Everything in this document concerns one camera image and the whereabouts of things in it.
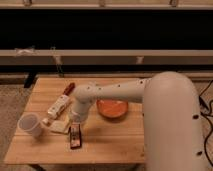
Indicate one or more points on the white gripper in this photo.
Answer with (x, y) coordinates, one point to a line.
(77, 118)

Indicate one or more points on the white sponge block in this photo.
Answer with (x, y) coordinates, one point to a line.
(60, 127)

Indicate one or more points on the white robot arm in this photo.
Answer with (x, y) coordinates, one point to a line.
(173, 135)

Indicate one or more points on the small white bottle cap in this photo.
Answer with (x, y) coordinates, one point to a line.
(46, 121)

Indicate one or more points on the orange bowl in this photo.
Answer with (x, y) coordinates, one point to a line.
(112, 108)

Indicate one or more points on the wooden table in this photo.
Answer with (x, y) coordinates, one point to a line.
(102, 141)

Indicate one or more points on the white plastic cup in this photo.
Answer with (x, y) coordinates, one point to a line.
(30, 124)

